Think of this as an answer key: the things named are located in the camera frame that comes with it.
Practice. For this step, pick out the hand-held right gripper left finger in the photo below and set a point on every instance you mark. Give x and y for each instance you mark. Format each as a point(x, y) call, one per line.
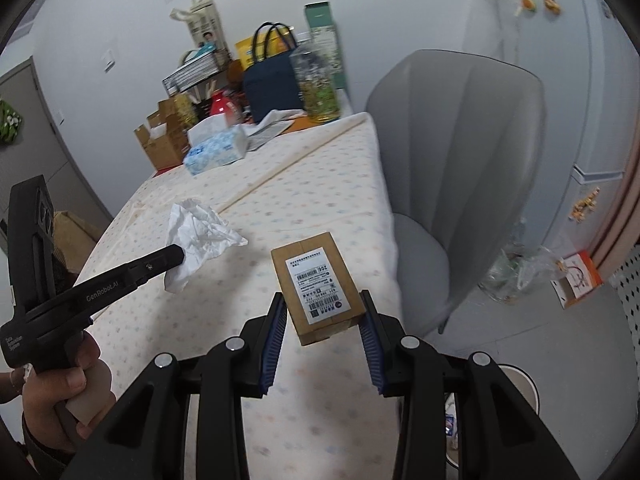
point(272, 345)

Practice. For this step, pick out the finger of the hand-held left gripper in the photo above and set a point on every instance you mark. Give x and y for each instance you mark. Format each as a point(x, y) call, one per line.
point(160, 262)

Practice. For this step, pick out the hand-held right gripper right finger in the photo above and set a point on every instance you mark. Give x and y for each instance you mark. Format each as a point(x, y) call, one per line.
point(372, 355)

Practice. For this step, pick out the white tissue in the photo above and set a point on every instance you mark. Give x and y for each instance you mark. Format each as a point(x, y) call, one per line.
point(200, 235)

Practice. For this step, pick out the labelled brown cardboard box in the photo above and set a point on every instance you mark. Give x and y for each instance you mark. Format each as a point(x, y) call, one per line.
point(320, 280)

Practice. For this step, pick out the white trash bin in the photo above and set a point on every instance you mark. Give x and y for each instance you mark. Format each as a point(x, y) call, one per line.
point(525, 390)

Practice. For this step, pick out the person's left hand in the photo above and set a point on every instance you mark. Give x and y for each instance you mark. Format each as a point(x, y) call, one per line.
point(45, 395)

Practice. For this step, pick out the grey cabinet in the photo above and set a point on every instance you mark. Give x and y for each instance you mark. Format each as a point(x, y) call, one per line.
point(40, 150)

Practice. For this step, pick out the open brown cardboard box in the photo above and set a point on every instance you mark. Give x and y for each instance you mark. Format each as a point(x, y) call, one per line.
point(160, 147)

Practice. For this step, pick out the blue tissue pack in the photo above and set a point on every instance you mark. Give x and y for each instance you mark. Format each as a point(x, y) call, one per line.
point(215, 152)

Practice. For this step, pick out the dotted cream tablecloth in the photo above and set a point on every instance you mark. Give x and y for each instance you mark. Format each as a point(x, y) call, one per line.
point(300, 200)

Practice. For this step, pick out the gold patterned box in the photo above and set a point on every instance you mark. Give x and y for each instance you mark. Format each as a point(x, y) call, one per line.
point(180, 112)

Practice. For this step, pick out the clear plastic bag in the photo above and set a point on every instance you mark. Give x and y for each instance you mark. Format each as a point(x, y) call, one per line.
point(515, 280)

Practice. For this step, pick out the white papers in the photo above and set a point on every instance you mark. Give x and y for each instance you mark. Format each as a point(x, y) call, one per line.
point(270, 130)

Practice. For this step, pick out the grey chair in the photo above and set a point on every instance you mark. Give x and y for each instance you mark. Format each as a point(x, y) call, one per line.
point(450, 160)

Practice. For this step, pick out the navy tote bag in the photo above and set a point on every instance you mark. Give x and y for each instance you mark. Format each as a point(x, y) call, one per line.
point(272, 85)

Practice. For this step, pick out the orange and white box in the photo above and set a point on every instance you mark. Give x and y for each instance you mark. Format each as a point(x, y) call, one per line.
point(575, 280)

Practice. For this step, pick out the yellow box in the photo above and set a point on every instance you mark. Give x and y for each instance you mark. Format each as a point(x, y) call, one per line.
point(245, 52)

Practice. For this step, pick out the clear glass jar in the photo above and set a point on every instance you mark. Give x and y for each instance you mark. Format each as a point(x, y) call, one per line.
point(315, 85)

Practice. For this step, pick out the cluster of wooden fridge magnets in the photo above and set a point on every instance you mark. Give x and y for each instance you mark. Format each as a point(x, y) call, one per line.
point(585, 205)

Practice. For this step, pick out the white pegboard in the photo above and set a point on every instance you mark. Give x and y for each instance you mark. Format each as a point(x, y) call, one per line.
point(627, 295)

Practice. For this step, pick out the tall green box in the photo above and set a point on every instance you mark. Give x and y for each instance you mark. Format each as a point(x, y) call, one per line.
point(322, 22)

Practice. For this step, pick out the white refrigerator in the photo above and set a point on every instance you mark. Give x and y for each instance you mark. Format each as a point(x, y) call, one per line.
point(575, 110)

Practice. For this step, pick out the white mesh bag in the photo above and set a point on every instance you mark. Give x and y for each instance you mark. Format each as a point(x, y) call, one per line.
point(492, 15)

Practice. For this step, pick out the small yellow fridge magnet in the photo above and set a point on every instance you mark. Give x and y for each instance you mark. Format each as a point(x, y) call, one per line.
point(526, 4)
point(551, 5)

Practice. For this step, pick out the white wall switch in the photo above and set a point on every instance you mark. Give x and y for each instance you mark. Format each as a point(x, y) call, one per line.
point(108, 60)

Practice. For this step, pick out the pink door frame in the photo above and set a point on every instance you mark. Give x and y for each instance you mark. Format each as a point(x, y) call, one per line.
point(617, 230)

